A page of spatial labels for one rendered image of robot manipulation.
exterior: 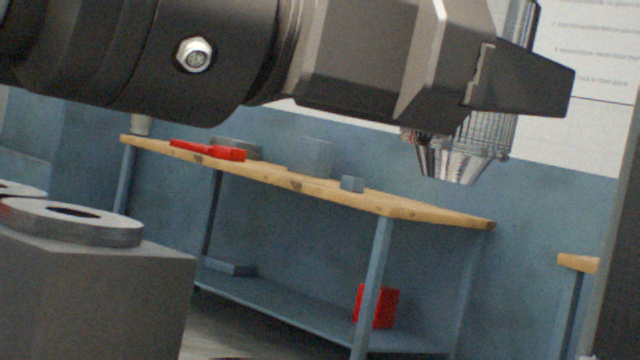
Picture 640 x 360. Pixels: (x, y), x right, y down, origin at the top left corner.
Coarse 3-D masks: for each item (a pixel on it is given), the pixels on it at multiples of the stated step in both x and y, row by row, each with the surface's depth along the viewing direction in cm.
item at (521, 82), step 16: (496, 48) 45; (512, 48) 46; (496, 64) 45; (512, 64) 46; (528, 64) 46; (544, 64) 46; (560, 64) 47; (496, 80) 46; (512, 80) 46; (528, 80) 46; (544, 80) 47; (560, 80) 47; (496, 96) 46; (512, 96) 46; (528, 96) 46; (544, 96) 47; (560, 96) 47; (496, 112) 46; (512, 112) 46; (528, 112) 46; (544, 112) 47; (560, 112) 47
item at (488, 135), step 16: (496, 16) 46; (496, 32) 46; (512, 32) 47; (528, 32) 47; (528, 48) 47; (480, 112) 47; (400, 128) 49; (464, 128) 47; (480, 128) 47; (496, 128) 47; (512, 128) 48; (416, 144) 47; (432, 144) 47; (448, 144) 47; (464, 144) 47; (480, 144) 47; (496, 144) 47; (512, 144) 48; (496, 160) 47
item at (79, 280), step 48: (0, 192) 78; (0, 240) 69; (48, 240) 70; (96, 240) 71; (144, 240) 78; (0, 288) 69; (48, 288) 67; (96, 288) 69; (144, 288) 72; (192, 288) 76; (0, 336) 69; (48, 336) 67; (96, 336) 70; (144, 336) 73
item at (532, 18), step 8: (488, 0) 46; (496, 0) 46; (504, 0) 46; (512, 0) 46; (520, 0) 47; (528, 0) 47; (536, 0) 48; (496, 8) 46; (504, 8) 46; (512, 8) 46; (520, 8) 47; (528, 8) 47; (536, 8) 47; (512, 16) 47; (520, 16) 47; (528, 16) 47; (536, 16) 47; (536, 24) 48
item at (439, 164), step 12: (420, 156) 48; (432, 156) 48; (444, 156) 47; (456, 156) 47; (468, 156) 47; (420, 168) 49; (432, 168) 48; (444, 168) 48; (456, 168) 48; (468, 168) 48; (480, 168) 48; (444, 180) 48; (456, 180) 48; (468, 180) 48
